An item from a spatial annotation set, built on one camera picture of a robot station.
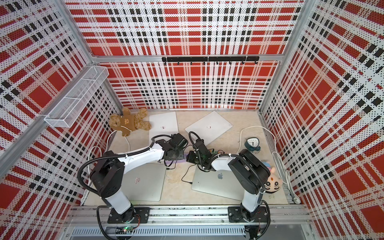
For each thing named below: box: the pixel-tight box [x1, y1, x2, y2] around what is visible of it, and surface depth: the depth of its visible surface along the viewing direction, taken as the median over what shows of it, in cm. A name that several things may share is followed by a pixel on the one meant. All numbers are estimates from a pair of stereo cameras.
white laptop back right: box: [185, 111, 233, 146], surface depth 115 cm
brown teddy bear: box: [108, 107, 152, 137], surface depth 106 cm
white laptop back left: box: [149, 111, 179, 149], surface depth 113 cm
